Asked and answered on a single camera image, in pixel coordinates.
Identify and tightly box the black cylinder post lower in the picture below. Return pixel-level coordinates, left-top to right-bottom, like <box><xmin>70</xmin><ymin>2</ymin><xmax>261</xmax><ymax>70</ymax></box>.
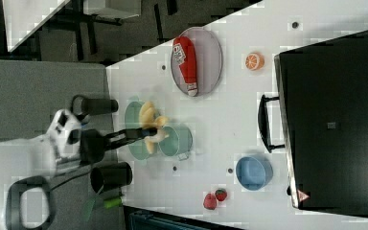
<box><xmin>90</xmin><ymin>162</ymin><xmax>133</xmax><ymax>193</ymax></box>

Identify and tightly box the black cylinder post upper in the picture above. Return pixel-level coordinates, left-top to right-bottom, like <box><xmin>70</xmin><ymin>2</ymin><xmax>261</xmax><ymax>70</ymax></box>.
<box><xmin>81</xmin><ymin>99</ymin><xmax>119</xmax><ymax>116</ymax></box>

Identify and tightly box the peeled yellow toy banana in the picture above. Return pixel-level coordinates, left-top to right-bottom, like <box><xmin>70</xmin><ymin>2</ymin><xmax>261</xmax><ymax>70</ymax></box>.
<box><xmin>139</xmin><ymin>102</ymin><xmax>170</xmax><ymax>154</ymax></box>

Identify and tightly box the red ketchup bottle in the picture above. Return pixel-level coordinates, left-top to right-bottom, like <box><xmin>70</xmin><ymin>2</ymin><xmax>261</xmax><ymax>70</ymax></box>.
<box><xmin>172</xmin><ymin>36</ymin><xmax>198</xmax><ymax>97</ymax></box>

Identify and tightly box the red toy strawberry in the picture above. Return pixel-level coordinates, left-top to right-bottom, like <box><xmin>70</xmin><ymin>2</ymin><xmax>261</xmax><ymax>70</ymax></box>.
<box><xmin>215</xmin><ymin>189</ymin><xmax>227</xmax><ymax>201</ymax></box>

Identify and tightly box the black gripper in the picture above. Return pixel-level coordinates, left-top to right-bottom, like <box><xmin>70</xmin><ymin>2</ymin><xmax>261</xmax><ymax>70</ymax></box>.
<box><xmin>80</xmin><ymin>127</ymin><xmax>157</xmax><ymax>164</ymax></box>

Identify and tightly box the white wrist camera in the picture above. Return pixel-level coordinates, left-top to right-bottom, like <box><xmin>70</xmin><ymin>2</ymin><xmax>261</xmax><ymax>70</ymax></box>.
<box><xmin>47</xmin><ymin>109</ymin><xmax>81</xmax><ymax>159</ymax></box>

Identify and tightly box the orange slice toy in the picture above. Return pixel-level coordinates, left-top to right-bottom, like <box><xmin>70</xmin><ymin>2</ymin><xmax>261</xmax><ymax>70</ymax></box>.
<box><xmin>245</xmin><ymin>53</ymin><xmax>265</xmax><ymax>71</ymax></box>

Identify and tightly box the blue bowl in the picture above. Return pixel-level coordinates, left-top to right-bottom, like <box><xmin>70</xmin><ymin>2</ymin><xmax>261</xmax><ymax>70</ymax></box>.
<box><xmin>236</xmin><ymin>155</ymin><xmax>273</xmax><ymax>191</ymax></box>

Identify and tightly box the grey round plate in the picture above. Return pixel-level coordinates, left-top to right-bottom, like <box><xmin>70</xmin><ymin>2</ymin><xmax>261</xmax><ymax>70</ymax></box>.
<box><xmin>171</xmin><ymin>27</ymin><xmax>222</xmax><ymax>97</ymax></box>

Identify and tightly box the green marker object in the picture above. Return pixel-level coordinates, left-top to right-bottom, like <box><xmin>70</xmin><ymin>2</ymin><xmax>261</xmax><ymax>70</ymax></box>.
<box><xmin>103</xmin><ymin>197</ymin><xmax>122</xmax><ymax>209</ymax></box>

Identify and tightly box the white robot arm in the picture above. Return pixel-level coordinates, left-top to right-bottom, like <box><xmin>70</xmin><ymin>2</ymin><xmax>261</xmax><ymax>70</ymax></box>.
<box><xmin>0</xmin><ymin>128</ymin><xmax>156</xmax><ymax>230</ymax></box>

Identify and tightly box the black cylinder post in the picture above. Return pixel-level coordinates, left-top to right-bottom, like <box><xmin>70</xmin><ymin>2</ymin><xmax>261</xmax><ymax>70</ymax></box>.
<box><xmin>81</xmin><ymin>99</ymin><xmax>119</xmax><ymax>116</ymax></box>
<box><xmin>90</xmin><ymin>162</ymin><xmax>133</xmax><ymax>193</ymax></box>

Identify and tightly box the black toaster oven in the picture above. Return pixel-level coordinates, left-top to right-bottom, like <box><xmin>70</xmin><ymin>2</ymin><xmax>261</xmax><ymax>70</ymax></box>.
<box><xmin>273</xmin><ymin>30</ymin><xmax>368</xmax><ymax>218</ymax></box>

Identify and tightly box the green mug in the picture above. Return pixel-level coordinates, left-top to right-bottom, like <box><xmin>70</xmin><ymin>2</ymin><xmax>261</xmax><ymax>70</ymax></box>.
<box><xmin>159</xmin><ymin>124</ymin><xmax>193</xmax><ymax>161</ymax></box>

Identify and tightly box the pink toy strawberry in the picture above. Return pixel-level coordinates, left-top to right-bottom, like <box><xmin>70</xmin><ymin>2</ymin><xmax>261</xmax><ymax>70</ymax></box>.
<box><xmin>203</xmin><ymin>194</ymin><xmax>217</xmax><ymax>210</ymax></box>

